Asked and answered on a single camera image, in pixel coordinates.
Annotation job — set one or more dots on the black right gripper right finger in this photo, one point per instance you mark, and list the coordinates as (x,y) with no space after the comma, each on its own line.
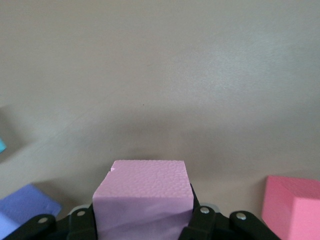
(205,225)

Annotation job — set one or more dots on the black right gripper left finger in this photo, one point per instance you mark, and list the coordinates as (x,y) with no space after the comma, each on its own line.
(80,225)

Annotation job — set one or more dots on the pink foam cube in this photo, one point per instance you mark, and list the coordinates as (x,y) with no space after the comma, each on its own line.
(142,187)

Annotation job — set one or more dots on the red foam cube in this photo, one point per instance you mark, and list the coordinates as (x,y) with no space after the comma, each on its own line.
(292,207)

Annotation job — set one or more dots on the purple foam cube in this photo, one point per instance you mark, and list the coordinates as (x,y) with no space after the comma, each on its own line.
(22,207)

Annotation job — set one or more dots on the light blue foam cube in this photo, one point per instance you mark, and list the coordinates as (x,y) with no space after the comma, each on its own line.
(2,146)

